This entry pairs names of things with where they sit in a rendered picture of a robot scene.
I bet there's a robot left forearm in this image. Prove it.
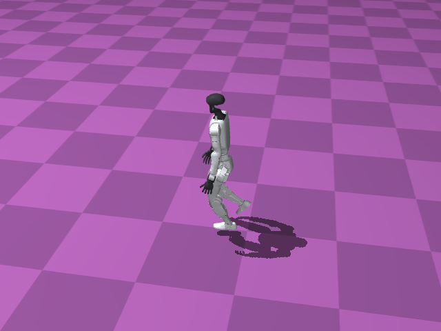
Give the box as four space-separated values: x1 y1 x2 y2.
209 152 220 181

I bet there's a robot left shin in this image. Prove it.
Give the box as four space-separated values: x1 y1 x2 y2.
208 200 231 225

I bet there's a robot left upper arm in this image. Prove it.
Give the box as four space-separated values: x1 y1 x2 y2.
209 123 222 159

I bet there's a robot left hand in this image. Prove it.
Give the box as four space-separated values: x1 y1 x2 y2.
200 174 216 194

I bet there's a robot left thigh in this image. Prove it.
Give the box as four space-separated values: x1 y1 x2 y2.
207 166 229 204

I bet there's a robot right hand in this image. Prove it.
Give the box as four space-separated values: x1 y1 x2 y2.
202 146 213 165

